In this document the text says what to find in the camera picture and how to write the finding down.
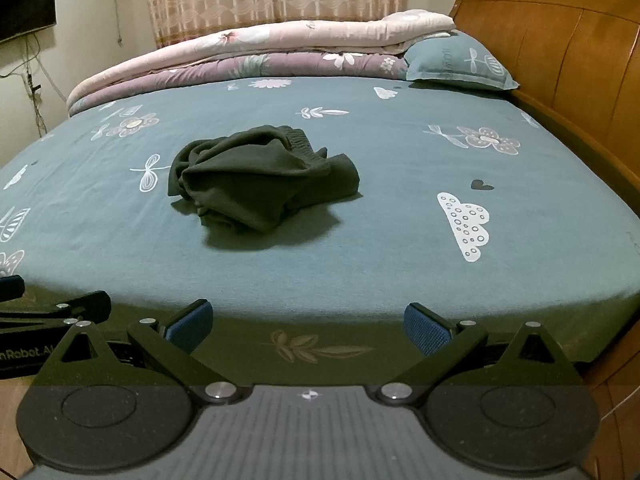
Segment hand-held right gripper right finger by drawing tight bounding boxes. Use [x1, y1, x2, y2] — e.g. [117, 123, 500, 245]
[375, 302, 583, 406]

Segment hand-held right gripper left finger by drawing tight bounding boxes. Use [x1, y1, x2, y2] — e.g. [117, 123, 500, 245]
[37, 299, 243, 406]

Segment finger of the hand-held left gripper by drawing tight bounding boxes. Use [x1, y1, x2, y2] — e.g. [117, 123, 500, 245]
[0, 291, 112, 330]
[0, 276, 26, 303]

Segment dark green shorts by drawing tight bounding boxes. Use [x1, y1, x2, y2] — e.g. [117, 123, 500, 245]
[167, 125, 362, 233]

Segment bed with blue-grey printed sheet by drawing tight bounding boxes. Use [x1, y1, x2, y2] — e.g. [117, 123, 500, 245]
[0, 72, 640, 386]

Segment blue-grey printed pillow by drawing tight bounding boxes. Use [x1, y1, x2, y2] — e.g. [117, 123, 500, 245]
[404, 29, 521, 92]

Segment folded pink purple floral quilt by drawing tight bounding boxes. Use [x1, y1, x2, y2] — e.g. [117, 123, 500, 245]
[66, 10, 456, 118]

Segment wooden headboard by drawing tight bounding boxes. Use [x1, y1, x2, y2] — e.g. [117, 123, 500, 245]
[447, 0, 640, 480]

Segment wall cable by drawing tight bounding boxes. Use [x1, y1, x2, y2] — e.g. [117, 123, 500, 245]
[0, 35, 56, 136]

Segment black wall-mounted screen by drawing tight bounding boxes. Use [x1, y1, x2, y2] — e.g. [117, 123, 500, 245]
[0, 0, 56, 45]

